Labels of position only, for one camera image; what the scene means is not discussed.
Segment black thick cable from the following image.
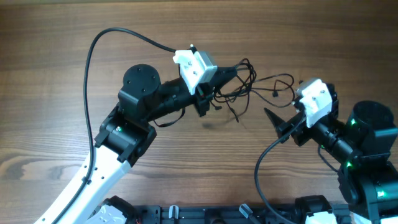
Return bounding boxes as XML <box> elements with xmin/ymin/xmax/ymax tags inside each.
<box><xmin>211</xmin><ymin>57</ymin><xmax>259</xmax><ymax>123</ymax></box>

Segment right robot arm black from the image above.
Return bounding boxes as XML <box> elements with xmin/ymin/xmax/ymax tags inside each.
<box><xmin>264</xmin><ymin>79</ymin><xmax>397</xmax><ymax>223</ymax></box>

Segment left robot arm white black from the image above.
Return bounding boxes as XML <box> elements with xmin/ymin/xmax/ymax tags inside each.
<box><xmin>37</xmin><ymin>64</ymin><xmax>237</xmax><ymax>223</ymax></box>

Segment right camera cable black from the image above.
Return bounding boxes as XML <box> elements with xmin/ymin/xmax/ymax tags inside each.
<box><xmin>253</xmin><ymin>111</ymin><xmax>307</xmax><ymax>224</ymax></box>

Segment camera cable black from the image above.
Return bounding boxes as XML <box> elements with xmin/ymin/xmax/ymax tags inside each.
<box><xmin>52</xmin><ymin>27</ymin><xmax>176</xmax><ymax>224</ymax></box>
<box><xmin>253</xmin><ymin>111</ymin><xmax>307</xmax><ymax>224</ymax></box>

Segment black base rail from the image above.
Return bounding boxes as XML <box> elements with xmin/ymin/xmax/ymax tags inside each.
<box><xmin>133</xmin><ymin>203</ymin><xmax>343</xmax><ymax>224</ymax></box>

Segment left camera cable black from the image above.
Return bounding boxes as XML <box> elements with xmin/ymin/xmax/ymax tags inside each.
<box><xmin>52</xmin><ymin>27</ymin><xmax>176</xmax><ymax>224</ymax></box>

